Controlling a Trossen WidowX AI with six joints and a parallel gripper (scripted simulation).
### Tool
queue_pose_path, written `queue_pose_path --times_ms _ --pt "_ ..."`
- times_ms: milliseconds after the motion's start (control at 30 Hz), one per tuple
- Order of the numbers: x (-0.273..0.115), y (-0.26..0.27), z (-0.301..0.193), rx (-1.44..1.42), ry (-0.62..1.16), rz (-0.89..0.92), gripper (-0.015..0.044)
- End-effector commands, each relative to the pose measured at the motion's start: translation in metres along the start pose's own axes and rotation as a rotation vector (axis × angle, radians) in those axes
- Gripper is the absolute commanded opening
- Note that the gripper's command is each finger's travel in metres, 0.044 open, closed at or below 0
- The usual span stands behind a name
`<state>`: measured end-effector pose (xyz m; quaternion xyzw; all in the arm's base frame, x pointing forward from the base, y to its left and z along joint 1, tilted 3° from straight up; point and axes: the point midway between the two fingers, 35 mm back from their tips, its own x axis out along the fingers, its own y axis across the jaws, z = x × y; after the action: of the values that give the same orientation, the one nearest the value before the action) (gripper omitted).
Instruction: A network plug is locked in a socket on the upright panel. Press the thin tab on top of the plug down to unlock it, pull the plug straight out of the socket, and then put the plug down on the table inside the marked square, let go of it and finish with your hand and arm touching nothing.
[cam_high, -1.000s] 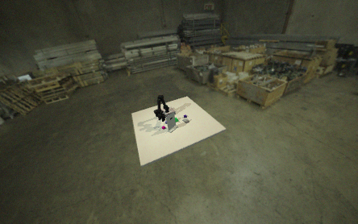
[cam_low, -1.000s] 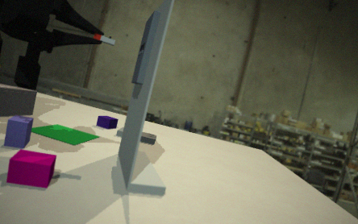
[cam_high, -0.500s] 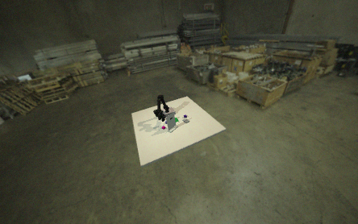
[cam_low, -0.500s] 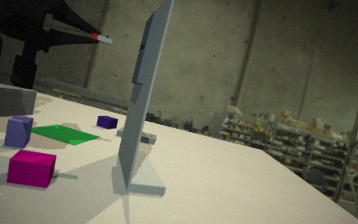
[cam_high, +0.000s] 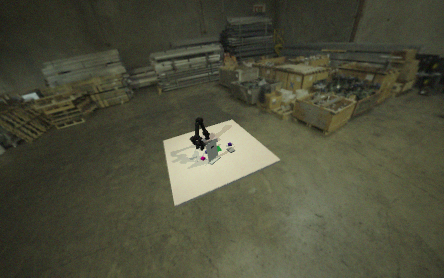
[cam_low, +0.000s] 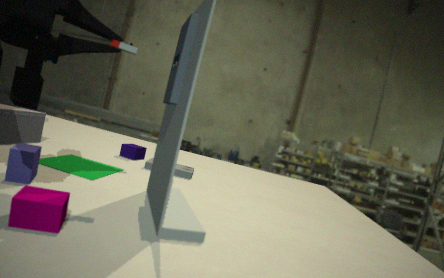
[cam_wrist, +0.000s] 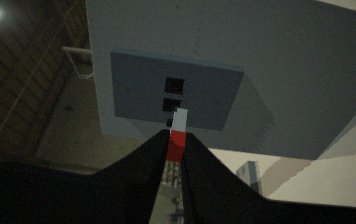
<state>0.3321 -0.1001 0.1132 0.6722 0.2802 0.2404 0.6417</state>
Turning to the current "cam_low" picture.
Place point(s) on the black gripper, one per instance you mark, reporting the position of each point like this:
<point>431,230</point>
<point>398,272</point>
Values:
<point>27,82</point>

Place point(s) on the green square mat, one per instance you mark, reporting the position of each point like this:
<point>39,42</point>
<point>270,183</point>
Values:
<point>80,166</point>

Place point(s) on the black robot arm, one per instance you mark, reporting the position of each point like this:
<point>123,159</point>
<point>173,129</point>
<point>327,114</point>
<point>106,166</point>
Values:
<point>22,20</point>

